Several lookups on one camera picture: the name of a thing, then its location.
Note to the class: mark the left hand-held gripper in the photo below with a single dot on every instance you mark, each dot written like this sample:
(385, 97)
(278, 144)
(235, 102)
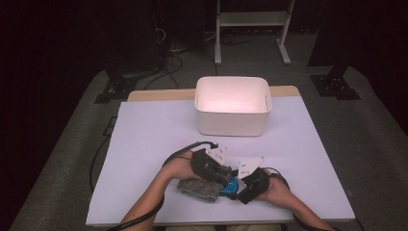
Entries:
(205, 165)

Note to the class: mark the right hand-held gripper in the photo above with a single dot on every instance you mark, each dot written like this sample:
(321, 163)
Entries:
(258, 183)

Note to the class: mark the grey cloth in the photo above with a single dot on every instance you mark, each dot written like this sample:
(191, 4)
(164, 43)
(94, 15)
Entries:
(198, 189)

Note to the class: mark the person's right hand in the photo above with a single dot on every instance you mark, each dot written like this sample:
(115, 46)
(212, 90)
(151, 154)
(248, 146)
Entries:
(277, 191)

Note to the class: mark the person's left hand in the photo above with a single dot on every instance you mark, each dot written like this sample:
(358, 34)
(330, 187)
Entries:
(178, 168)

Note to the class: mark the white plastic bin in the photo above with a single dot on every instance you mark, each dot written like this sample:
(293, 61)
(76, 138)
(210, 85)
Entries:
(232, 115)

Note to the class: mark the black power strip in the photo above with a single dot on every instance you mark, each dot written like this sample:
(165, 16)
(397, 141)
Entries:
(110, 125)

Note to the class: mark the black stand base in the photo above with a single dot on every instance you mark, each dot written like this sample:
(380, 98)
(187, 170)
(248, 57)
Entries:
(118, 88)
(333, 86)

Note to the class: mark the white metal stand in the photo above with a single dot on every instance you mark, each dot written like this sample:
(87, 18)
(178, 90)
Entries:
(250, 18)

